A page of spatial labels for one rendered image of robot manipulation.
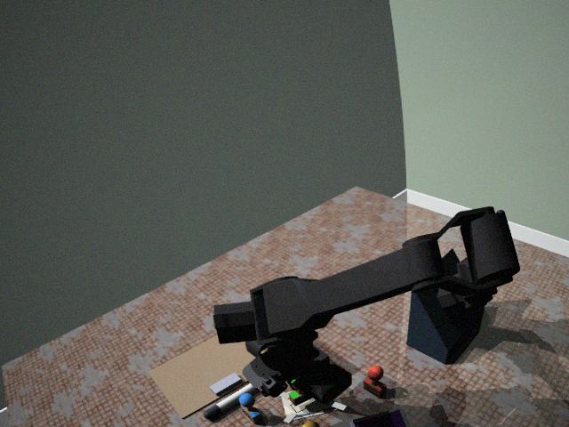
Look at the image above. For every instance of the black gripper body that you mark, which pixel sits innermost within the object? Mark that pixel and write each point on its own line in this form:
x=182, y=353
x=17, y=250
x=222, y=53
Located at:
x=324, y=383

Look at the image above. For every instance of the cream inspection card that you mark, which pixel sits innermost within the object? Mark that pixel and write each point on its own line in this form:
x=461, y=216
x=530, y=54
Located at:
x=309, y=408

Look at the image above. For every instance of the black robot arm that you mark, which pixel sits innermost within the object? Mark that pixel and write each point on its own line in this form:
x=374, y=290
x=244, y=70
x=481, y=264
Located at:
x=285, y=310

